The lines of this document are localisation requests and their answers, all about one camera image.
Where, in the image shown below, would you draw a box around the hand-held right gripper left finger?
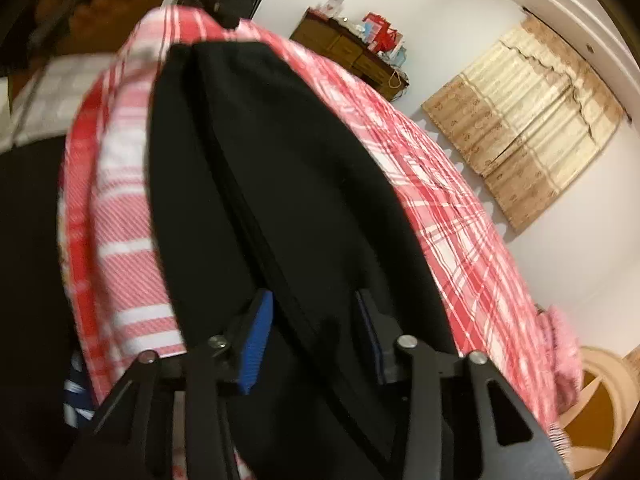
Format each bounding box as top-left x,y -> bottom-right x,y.
60,289 -> 275,480

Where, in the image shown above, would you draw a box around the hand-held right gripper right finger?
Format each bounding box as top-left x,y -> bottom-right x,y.
355,289 -> 573,480

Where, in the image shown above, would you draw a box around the black pants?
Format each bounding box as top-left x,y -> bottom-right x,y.
145,40 -> 457,480

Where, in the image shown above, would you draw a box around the brown wooden door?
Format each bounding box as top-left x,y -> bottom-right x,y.
35,0 -> 171,57

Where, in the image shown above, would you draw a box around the red plaid bed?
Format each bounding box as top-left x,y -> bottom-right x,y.
57,4 -> 583,480

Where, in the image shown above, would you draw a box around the brown wooden desk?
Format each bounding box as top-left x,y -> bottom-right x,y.
290,7 -> 410,103

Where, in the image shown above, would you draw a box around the red gift bags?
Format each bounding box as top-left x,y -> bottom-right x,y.
362,11 -> 404,54

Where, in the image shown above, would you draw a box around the person's striped shirt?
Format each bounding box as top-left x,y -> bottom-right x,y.
62,350 -> 97,429

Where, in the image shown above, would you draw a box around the pink pillow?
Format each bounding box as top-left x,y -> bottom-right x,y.
537,305 -> 584,411

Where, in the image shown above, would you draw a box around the cream wooden headboard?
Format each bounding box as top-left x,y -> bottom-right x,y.
559,344 -> 640,480

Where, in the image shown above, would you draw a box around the person's dark clothing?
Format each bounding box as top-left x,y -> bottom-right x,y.
0,135 -> 96,480

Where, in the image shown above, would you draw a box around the beige patterned curtain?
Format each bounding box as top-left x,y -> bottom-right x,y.
421,15 -> 627,234

